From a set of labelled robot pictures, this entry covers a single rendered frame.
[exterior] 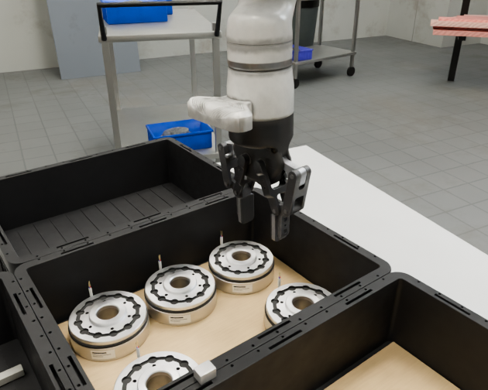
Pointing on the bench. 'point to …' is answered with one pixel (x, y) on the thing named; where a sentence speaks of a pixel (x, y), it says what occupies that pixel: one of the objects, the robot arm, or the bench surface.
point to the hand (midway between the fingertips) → (262, 219)
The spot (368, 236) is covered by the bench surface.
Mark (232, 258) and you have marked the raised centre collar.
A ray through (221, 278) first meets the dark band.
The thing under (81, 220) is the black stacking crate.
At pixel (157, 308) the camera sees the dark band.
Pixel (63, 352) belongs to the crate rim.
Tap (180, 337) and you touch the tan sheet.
